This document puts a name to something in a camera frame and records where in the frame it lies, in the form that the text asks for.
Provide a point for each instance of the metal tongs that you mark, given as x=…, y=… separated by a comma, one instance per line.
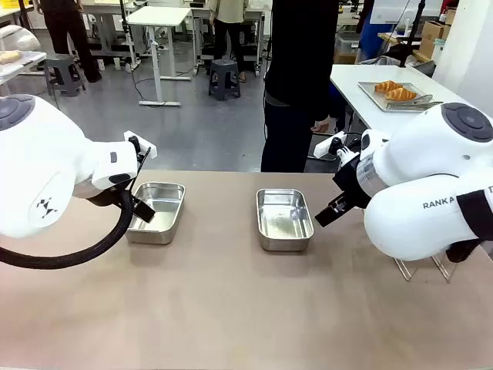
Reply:
x=412, y=103

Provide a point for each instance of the grey plastic stool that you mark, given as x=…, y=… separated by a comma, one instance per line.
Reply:
x=63, y=73
x=224, y=79

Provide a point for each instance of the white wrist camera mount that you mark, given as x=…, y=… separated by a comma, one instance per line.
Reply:
x=321, y=148
x=149, y=151

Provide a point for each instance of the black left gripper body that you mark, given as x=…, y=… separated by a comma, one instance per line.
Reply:
x=139, y=169

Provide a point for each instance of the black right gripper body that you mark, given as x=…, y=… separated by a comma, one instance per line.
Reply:
x=352, y=181

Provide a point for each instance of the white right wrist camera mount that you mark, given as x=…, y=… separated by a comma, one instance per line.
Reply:
x=321, y=148

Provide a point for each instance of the bystander in beige top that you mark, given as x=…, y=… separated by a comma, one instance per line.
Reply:
x=229, y=31

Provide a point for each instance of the cardboard box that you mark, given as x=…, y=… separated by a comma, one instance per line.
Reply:
x=431, y=36

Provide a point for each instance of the white table with food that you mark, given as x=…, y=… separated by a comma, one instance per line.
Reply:
x=27, y=63

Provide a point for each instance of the steel rectangular container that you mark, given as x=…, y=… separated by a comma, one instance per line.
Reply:
x=161, y=231
x=285, y=227

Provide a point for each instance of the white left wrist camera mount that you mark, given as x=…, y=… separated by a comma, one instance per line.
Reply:
x=149, y=151

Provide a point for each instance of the white standing desk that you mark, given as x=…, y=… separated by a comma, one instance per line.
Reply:
x=158, y=19

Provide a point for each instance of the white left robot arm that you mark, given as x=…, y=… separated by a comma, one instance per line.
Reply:
x=38, y=154

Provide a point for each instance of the clear plastic dome cover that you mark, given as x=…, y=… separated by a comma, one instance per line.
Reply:
x=19, y=38

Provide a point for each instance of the black stand pole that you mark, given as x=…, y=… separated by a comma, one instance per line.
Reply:
x=410, y=34

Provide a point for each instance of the bystander in black trousers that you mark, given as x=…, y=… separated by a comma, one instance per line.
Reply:
x=69, y=34

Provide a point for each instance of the pale bread loaf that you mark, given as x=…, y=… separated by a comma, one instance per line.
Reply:
x=9, y=57

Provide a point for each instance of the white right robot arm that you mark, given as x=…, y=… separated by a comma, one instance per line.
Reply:
x=423, y=146

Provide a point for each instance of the person's right hand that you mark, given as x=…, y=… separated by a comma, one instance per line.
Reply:
x=324, y=126

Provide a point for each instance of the person in black clothes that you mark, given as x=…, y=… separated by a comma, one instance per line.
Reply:
x=296, y=77

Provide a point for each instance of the perforated metal baking tray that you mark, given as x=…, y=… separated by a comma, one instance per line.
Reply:
x=369, y=90

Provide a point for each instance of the grey storage bin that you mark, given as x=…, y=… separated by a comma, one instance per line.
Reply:
x=346, y=46

